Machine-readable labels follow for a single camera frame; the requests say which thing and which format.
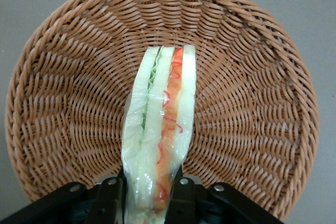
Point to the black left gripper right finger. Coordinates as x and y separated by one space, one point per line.
182 203

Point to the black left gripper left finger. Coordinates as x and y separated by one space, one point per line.
107 203

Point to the triangle sandwich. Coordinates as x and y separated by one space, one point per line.
157 103

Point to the brown round wicker basket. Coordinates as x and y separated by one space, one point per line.
236 77

